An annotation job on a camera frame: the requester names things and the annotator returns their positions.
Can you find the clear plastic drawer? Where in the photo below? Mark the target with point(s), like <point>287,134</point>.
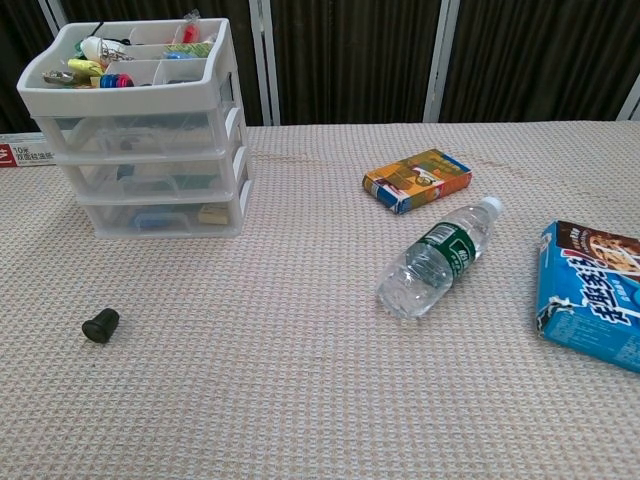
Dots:
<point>150,135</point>
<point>100,180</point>
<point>115,220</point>

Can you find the small black rubber cap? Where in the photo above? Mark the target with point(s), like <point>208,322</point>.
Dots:
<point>102,326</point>

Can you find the green patterned snack packet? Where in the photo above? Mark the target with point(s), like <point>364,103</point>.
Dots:
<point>190,50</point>

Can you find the blue chocolate biscuit stick box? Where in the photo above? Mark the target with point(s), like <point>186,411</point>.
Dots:
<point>590,310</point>

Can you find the long red and white box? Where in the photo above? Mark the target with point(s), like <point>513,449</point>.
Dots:
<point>25,152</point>

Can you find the pale yellow small block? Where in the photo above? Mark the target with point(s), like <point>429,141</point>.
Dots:
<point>214,214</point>

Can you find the clear water bottle green label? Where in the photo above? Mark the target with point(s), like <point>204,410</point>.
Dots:
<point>440,250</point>

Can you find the beige woven tablecloth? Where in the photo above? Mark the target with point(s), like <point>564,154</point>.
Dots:
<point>300,375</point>

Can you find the dark folding partition screen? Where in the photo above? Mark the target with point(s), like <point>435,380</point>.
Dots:
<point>350,60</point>

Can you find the red wrapped candy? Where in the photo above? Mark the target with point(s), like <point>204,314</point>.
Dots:
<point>190,32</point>

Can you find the row of coloured plastic discs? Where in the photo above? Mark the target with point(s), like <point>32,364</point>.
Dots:
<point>117,81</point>

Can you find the yellow wrapped candy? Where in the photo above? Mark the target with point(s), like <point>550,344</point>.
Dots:
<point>85,66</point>

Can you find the green candy packet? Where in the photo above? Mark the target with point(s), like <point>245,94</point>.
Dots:
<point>78,47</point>

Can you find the white drawer organizer box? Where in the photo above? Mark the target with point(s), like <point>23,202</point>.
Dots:
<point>125,100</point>

